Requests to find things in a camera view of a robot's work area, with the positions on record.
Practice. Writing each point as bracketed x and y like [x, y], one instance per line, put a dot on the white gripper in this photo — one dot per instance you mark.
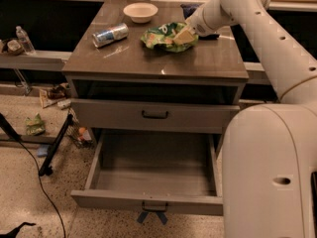
[198, 24]

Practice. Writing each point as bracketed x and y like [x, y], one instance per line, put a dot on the green rice chip bag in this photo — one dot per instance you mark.
[162, 37]

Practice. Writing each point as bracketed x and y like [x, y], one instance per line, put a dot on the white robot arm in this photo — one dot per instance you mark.
[269, 152]

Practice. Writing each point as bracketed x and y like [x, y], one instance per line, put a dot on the blue white snack bag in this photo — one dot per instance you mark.
[188, 10]

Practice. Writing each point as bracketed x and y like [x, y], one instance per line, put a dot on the grey drawer cabinet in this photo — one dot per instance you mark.
[211, 73]

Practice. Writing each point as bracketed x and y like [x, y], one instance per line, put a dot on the closed upper grey drawer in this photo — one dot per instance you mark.
[150, 116]

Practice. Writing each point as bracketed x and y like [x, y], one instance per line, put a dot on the open middle grey drawer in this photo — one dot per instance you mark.
[153, 172]

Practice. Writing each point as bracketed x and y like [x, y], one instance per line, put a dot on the green bag on floor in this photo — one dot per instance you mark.
[35, 126]

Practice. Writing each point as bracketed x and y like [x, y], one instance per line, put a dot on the white paper bowl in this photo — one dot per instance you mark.
[140, 13]

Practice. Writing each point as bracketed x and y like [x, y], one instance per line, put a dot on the silver blue soda can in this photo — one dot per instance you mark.
[110, 35]

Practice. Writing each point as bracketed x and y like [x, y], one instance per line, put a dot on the trash pile on floor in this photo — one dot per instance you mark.
[51, 96]

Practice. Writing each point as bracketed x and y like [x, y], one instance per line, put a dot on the clear plastic water bottle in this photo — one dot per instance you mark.
[25, 41]

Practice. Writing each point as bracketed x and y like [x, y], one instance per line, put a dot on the crumpled wrapper on ledge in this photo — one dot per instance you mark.
[11, 47]

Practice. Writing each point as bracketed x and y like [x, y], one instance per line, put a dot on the black tripod leg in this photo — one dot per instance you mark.
[46, 169]

